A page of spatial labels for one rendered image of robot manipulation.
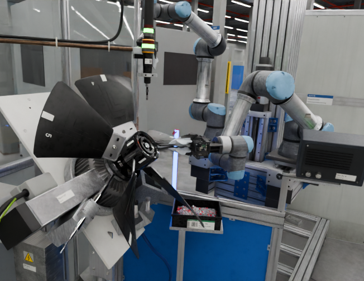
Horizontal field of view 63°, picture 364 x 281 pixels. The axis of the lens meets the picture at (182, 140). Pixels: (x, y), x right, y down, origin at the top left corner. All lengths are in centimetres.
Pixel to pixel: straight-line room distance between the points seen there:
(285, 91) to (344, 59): 153
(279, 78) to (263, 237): 76
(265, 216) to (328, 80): 162
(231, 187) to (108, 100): 104
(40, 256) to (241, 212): 88
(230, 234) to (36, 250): 88
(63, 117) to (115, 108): 29
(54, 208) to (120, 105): 46
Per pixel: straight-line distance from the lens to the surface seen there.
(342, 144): 133
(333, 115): 283
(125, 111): 112
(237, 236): 158
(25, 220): 83
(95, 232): 109
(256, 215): 149
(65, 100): 90
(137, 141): 99
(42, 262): 126
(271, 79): 131
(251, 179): 182
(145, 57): 108
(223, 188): 192
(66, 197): 92
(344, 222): 313
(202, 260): 170
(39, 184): 93
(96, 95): 115
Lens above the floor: 149
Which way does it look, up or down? 14 degrees down
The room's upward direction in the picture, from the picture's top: 3 degrees clockwise
